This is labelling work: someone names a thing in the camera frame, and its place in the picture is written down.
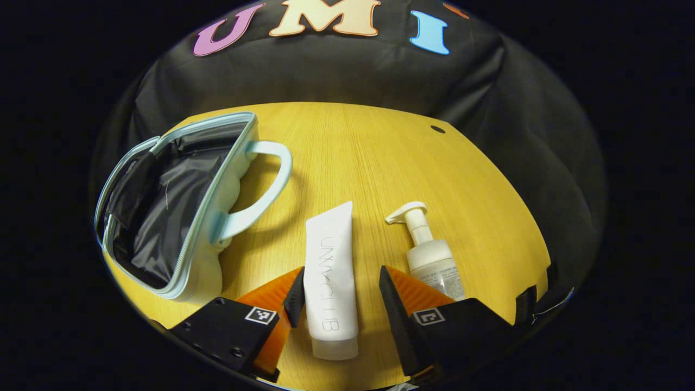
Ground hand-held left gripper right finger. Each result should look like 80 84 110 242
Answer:
378 264 517 381

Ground white squeeze tube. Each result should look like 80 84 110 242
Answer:
303 201 361 361

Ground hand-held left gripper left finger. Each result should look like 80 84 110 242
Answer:
167 266 306 383

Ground light blue suitcase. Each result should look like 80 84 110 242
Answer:
94 111 294 303

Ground white pump bottle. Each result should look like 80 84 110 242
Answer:
385 201 466 302

